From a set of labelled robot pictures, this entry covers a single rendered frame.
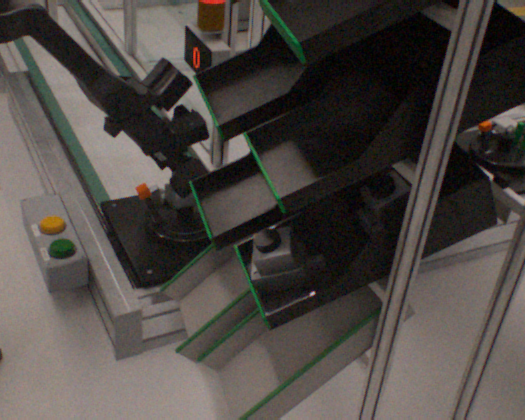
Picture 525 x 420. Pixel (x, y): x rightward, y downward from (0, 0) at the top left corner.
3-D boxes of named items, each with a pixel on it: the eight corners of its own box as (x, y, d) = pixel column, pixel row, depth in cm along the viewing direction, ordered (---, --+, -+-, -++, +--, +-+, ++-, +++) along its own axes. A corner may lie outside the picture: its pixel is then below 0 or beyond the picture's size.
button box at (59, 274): (48, 294, 124) (45, 266, 120) (22, 224, 139) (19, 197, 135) (90, 284, 127) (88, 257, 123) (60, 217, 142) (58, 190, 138)
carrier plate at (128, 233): (141, 291, 119) (141, 281, 118) (100, 210, 136) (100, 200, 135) (271, 258, 129) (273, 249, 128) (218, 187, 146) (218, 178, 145)
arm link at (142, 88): (111, 107, 106) (165, 47, 107) (82, 85, 110) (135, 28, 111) (152, 147, 115) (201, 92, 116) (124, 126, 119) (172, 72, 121)
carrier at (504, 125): (492, 205, 149) (510, 152, 142) (421, 147, 166) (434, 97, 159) (580, 183, 159) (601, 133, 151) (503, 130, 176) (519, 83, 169)
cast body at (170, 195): (172, 210, 125) (173, 176, 121) (164, 197, 128) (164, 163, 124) (217, 201, 129) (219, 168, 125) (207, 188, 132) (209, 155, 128)
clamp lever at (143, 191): (153, 223, 127) (137, 193, 121) (150, 217, 128) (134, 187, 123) (172, 213, 127) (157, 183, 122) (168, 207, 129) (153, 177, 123)
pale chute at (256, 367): (241, 450, 92) (218, 438, 89) (217, 370, 102) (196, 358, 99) (416, 313, 86) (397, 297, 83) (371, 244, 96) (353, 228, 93)
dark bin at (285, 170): (284, 216, 72) (260, 162, 67) (249, 149, 82) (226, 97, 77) (544, 94, 72) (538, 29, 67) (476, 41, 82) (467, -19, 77)
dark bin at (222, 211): (216, 251, 92) (194, 211, 87) (195, 193, 102) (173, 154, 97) (417, 157, 92) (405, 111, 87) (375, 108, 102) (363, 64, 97)
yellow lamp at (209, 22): (203, 32, 130) (204, 5, 127) (192, 22, 134) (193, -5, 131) (228, 30, 132) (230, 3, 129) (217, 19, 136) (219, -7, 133)
